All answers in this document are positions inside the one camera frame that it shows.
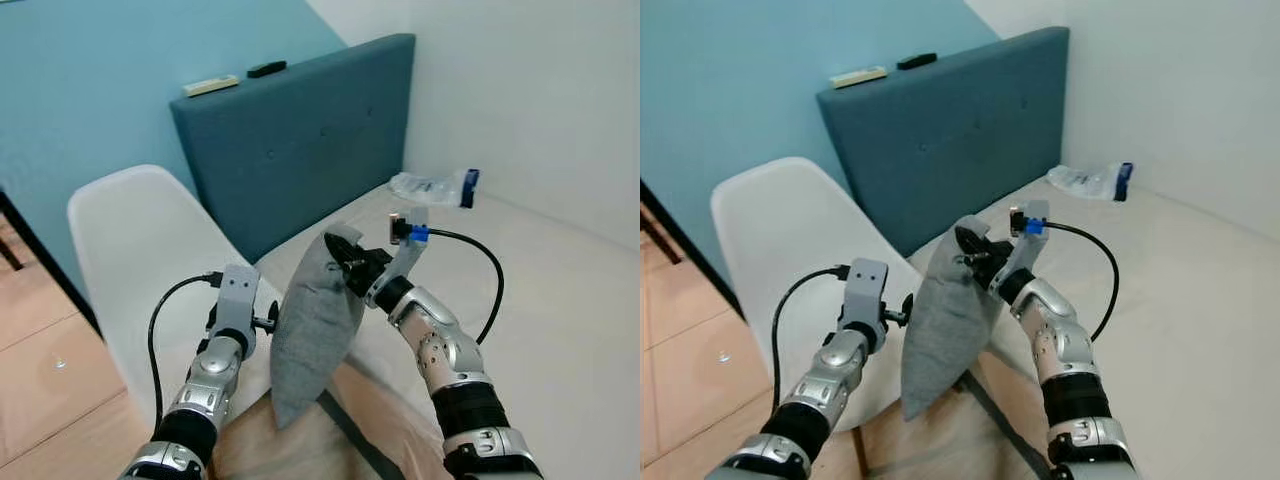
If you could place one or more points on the black remote control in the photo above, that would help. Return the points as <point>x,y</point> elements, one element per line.
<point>266,69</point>
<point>917,61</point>

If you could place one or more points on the white bed mattress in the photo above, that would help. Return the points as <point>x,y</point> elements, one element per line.
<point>560,320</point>
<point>1200,320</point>

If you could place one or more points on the tan bed base grey stripe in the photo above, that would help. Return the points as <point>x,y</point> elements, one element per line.
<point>1010,430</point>
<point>390,430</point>

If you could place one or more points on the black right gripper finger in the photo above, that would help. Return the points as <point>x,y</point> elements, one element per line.
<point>971,244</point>
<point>342,248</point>

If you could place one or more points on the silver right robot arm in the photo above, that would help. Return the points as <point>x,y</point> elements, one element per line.
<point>450,350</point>
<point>1065,350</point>

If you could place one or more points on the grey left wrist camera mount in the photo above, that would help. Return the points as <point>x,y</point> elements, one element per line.
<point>238,300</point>
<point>865,290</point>

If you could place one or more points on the black door frame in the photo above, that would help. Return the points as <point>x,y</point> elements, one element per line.
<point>685,245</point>
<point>45,255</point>

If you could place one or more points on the dark wooden table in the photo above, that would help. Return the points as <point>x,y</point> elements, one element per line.
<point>652,230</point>
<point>8,255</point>

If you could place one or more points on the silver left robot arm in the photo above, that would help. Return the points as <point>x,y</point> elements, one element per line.
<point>830,385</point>
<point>205,390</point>

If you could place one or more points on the white plastic shell chair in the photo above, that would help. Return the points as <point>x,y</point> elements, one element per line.
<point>140,250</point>
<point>790,240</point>

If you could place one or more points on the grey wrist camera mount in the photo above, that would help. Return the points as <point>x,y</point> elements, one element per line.
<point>238,300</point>
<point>1027,245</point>
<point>865,290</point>
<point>408,255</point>

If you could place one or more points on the blue upholstered headboard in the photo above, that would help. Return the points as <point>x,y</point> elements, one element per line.
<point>950,130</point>
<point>300,140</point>

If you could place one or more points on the white remote control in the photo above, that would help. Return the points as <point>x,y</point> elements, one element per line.
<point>858,77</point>
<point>211,86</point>

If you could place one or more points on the clear plastic bag blue end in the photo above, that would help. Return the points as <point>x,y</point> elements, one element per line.
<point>1090,181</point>
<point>430,187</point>

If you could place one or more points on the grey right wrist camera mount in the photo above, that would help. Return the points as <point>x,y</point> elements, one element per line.
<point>1027,245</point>
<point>408,255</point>

